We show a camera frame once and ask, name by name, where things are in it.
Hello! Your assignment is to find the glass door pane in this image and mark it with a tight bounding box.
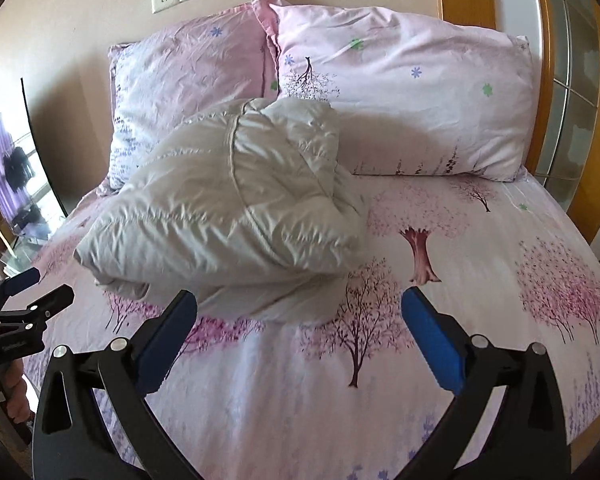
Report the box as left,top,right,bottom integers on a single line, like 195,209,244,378
535,0,600,188

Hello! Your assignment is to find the black framed television screen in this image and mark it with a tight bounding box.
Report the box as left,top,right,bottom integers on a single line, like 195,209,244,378
0,77,69,245

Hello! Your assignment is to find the pink tree print bed cover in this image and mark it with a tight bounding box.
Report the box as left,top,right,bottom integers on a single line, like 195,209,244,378
27,170,600,480

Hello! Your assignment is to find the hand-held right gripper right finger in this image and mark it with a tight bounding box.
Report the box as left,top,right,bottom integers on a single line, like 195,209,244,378
401,286,568,480

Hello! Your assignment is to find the beige down jacket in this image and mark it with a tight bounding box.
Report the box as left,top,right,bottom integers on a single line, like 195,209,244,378
73,96,368,325

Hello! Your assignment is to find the person's left hand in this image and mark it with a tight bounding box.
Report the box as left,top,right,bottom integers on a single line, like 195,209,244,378
1,359,33,424

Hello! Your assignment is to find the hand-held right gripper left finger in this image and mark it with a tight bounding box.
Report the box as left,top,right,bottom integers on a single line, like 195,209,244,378
31,288,216,480

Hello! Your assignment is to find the glass television stand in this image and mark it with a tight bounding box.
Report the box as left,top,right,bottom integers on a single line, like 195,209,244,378
0,232,57,281

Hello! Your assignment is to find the pink floral pillow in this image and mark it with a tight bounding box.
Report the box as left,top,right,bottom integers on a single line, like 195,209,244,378
107,2,281,195
269,2,539,183

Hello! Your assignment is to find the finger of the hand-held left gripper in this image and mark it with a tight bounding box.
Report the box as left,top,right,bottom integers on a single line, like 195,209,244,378
0,267,42,307
0,284,76,331

